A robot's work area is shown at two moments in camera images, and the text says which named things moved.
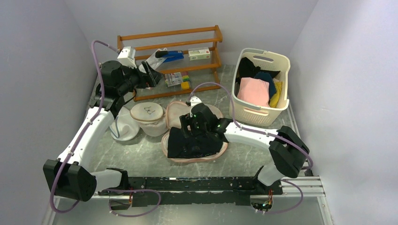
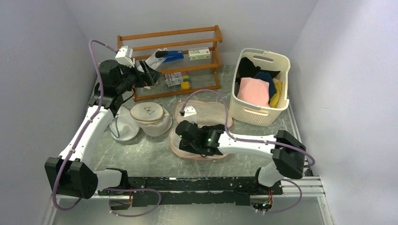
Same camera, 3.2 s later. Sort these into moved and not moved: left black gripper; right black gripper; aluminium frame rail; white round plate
Moved: right black gripper
Not moved: aluminium frame rail; white round plate; left black gripper
